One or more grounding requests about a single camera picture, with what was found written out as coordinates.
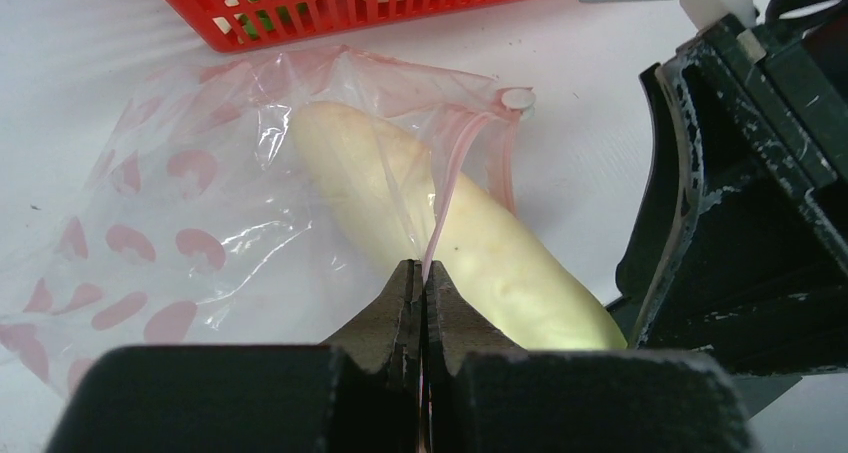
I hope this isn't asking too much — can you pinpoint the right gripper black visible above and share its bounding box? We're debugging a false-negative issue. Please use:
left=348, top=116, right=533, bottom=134
left=614, top=0, right=847, bottom=409

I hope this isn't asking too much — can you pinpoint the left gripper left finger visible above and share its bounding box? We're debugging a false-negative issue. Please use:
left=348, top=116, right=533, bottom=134
left=47, top=260, right=423, bottom=452

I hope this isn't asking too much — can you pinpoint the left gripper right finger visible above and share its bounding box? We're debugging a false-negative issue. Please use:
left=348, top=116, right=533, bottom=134
left=421, top=262, right=756, bottom=452

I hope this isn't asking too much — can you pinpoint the white daikon radish toy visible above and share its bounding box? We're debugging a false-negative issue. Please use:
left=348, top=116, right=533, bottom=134
left=287, top=101, right=627, bottom=350

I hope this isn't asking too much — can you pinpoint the clear pink zip top bag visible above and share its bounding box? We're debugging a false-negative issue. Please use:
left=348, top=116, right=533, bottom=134
left=1, top=46, right=536, bottom=395

